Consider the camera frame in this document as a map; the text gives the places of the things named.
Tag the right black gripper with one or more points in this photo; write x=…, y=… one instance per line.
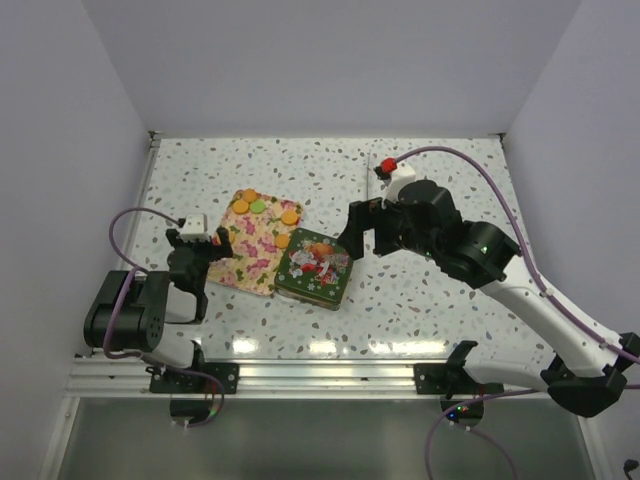
x=362, y=216

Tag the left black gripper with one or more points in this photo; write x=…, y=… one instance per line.
x=217, y=251

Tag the floral rectangular tray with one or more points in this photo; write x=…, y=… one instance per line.
x=255, y=258

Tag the gold tin lid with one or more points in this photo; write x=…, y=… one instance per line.
x=314, y=264

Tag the metal tongs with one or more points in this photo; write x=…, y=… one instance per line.
x=367, y=174

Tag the square cookie tin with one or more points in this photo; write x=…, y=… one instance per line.
x=326, y=302

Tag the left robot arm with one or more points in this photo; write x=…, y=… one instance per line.
x=129, y=313

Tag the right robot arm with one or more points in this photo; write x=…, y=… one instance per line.
x=586, y=375

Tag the green round cookie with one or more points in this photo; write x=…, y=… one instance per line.
x=258, y=206

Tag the left round circuit board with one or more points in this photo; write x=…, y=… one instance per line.
x=192, y=413

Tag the round circuit board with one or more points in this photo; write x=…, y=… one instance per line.
x=468, y=415
x=192, y=413

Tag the right round circuit board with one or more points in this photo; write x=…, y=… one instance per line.
x=468, y=415

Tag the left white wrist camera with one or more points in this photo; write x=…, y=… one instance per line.
x=193, y=227

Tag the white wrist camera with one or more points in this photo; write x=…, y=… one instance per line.
x=401, y=176
x=193, y=227

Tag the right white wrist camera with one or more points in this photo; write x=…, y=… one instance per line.
x=401, y=176

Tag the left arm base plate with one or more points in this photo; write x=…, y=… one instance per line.
x=171, y=382

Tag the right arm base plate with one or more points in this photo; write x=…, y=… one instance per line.
x=447, y=380

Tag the aluminium frame rail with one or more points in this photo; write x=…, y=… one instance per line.
x=98, y=377

